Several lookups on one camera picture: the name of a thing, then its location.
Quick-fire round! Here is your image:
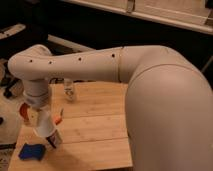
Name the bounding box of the metal floor rail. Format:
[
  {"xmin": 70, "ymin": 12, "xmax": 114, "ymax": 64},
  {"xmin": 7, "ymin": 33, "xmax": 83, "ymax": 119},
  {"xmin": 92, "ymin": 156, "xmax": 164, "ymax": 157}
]
[{"xmin": 48, "ymin": 35, "xmax": 92, "ymax": 54}]

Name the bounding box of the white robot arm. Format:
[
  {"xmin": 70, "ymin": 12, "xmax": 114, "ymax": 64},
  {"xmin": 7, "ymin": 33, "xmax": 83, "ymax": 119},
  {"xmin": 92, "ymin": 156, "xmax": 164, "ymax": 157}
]
[{"xmin": 8, "ymin": 44, "xmax": 213, "ymax": 171}]

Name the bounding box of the orange marker pen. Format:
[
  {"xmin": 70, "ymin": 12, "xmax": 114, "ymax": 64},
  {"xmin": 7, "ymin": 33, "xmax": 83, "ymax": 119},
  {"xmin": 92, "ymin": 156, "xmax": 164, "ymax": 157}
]
[{"xmin": 54, "ymin": 109, "xmax": 64, "ymax": 125}]

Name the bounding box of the black office chair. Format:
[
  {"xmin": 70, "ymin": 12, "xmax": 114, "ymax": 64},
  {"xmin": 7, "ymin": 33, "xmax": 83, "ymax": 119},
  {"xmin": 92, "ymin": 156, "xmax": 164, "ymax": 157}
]
[{"xmin": 0, "ymin": 0, "xmax": 48, "ymax": 99}]

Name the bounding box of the small clear bottle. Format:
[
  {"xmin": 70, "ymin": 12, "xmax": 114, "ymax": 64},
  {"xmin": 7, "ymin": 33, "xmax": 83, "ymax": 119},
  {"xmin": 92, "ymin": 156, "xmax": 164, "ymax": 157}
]
[{"xmin": 64, "ymin": 79, "xmax": 75, "ymax": 102}]

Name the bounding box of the blue cloth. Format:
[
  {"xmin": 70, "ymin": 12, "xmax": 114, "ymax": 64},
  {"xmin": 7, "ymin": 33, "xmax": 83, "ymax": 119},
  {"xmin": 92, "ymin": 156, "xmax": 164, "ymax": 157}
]
[{"xmin": 18, "ymin": 143, "xmax": 46, "ymax": 161}]

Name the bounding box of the white ceramic cup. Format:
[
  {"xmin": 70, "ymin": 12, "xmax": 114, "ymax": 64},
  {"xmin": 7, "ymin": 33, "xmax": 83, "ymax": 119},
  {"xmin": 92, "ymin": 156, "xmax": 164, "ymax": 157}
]
[{"xmin": 33, "ymin": 114, "xmax": 56, "ymax": 138}]

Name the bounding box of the orange bowl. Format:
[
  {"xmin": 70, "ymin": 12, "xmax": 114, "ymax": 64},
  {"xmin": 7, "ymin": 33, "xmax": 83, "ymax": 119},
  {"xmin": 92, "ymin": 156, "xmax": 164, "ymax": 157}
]
[{"xmin": 19, "ymin": 103, "xmax": 29, "ymax": 120}]

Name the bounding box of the wooden board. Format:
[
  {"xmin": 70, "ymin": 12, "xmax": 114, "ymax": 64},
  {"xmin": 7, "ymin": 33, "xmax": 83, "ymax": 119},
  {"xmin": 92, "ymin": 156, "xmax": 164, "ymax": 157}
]
[{"xmin": 9, "ymin": 82, "xmax": 132, "ymax": 171}]

